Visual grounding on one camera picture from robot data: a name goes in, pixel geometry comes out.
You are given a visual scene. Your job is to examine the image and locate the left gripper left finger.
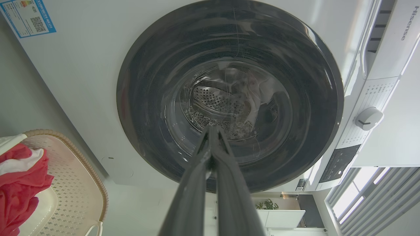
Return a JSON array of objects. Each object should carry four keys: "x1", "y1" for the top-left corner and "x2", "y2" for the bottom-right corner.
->
[{"x1": 158, "y1": 126, "x2": 216, "y2": 236}]

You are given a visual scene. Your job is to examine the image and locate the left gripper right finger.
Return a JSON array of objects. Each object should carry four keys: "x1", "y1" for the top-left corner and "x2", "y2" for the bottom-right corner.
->
[{"x1": 210, "y1": 126, "x2": 266, "y2": 236}]

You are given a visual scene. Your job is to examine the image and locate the cream perforated laundry basket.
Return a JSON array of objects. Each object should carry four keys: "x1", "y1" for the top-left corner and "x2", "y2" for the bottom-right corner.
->
[{"x1": 0, "y1": 129, "x2": 109, "y2": 236}]

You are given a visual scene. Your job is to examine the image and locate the green potted plant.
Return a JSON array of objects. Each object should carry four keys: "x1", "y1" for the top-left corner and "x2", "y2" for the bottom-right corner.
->
[{"x1": 255, "y1": 199, "x2": 279, "y2": 210}]

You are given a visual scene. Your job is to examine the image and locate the white low cabinet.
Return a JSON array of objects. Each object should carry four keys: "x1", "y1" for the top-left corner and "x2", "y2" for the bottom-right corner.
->
[{"x1": 257, "y1": 209, "x2": 306, "y2": 229}]

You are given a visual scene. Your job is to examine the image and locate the pale garment inside drum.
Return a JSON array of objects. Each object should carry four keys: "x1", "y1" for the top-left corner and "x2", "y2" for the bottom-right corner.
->
[{"x1": 225, "y1": 62, "x2": 279, "y2": 131}]

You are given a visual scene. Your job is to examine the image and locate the black washer display panel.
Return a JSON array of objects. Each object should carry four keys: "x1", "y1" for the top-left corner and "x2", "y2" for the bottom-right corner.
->
[{"x1": 319, "y1": 144, "x2": 362, "y2": 184}]

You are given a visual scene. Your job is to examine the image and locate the black round washer door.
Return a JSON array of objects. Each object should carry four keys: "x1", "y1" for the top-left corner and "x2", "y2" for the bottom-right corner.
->
[{"x1": 116, "y1": 0, "x2": 345, "y2": 194}]

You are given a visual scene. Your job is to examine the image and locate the grey window blinds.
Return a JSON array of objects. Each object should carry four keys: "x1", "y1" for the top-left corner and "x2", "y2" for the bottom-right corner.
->
[{"x1": 325, "y1": 167, "x2": 420, "y2": 236}]

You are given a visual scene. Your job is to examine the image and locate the white washer dial knob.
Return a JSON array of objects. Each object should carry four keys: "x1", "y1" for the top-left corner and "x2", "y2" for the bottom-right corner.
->
[{"x1": 355, "y1": 107, "x2": 384, "y2": 131}]

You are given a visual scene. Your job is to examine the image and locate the white front-load washing machine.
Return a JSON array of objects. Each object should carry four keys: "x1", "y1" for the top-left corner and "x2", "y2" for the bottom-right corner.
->
[{"x1": 0, "y1": 0, "x2": 420, "y2": 193}]

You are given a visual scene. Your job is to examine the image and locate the red and white garment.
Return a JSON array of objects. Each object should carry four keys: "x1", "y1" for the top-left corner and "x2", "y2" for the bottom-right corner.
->
[{"x1": 0, "y1": 143, "x2": 55, "y2": 236}]

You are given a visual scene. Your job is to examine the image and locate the white detergent drawer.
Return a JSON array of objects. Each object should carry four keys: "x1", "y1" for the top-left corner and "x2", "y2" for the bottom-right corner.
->
[{"x1": 360, "y1": 0, "x2": 420, "y2": 80}]

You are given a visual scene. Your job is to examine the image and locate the blue energy label sticker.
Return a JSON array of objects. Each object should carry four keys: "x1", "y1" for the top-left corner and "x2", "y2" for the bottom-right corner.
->
[{"x1": 0, "y1": 0, "x2": 56, "y2": 39}]

